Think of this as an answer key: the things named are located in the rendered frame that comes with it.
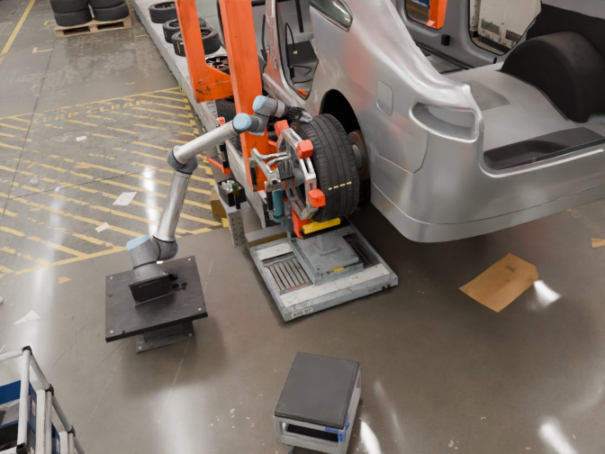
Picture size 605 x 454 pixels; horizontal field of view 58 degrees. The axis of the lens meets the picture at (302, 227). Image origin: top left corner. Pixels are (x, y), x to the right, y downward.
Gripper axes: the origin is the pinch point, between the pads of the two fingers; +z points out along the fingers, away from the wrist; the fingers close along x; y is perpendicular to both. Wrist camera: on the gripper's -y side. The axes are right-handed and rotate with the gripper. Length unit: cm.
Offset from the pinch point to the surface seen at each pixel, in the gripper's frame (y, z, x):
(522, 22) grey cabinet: -292, 377, 154
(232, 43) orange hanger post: -40, -48, 24
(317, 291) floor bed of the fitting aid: 18, 41, -107
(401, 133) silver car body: 76, 13, 17
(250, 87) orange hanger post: -42, -27, 1
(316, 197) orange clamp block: 36, 4, -37
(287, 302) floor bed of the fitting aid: 19, 22, -117
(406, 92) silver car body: 80, 3, 36
